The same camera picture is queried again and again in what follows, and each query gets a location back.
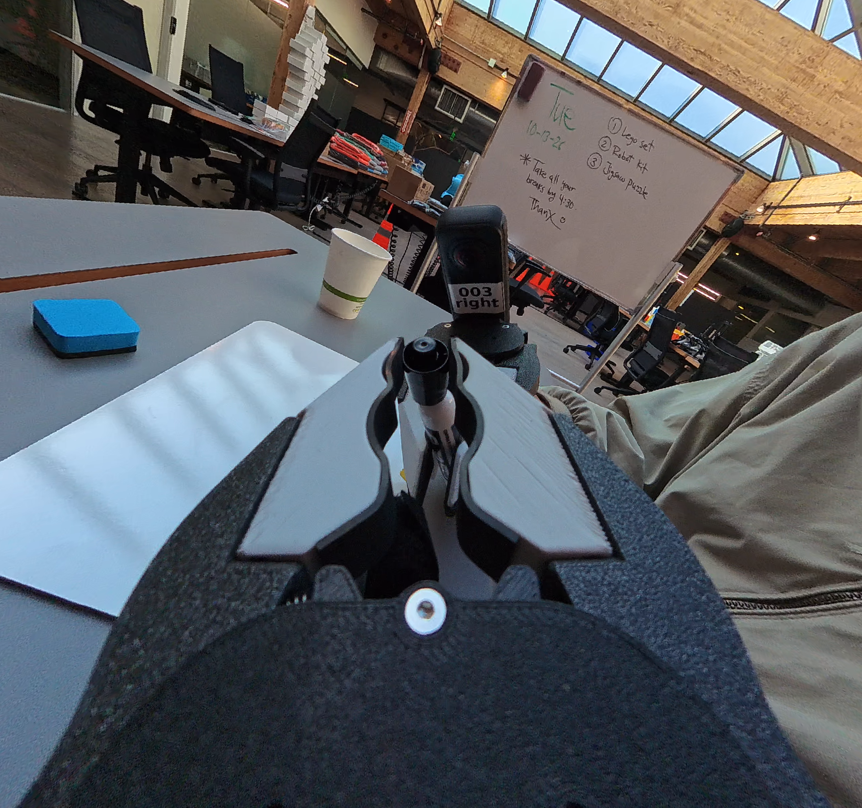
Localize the white paper cup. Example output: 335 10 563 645
318 228 393 320

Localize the dark office desk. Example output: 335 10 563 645
47 30 290 149

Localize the large whiteboard on stand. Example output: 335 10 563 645
406 55 746 394

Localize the stack of white boxes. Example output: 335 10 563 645
279 6 331 115

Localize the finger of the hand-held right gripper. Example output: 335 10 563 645
444 444 475 518
399 407 432 507

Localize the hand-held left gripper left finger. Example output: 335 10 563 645
236 338 405 570

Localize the blue board eraser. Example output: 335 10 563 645
31 299 141 359

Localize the beige jacket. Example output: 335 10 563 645
606 313 862 808

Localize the small white dry-erase board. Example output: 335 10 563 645
0 321 405 619

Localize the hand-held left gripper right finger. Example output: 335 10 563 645
453 338 615 585

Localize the cardboard box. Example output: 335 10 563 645
387 164 435 203

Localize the pile of colourful packets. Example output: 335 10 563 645
326 131 390 172

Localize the black office chair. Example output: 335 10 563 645
69 0 210 206
596 306 684 397
195 43 338 212

